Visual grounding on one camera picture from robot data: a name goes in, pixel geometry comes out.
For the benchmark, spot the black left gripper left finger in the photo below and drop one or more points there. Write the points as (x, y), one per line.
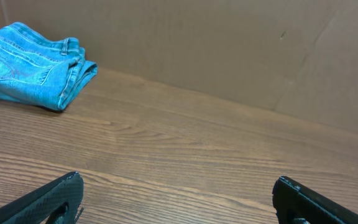
(55, 202)

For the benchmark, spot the folded blue denim jeans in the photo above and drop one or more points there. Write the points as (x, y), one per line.
(37, 71)

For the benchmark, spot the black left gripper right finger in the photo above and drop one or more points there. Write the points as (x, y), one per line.
(295, 203)

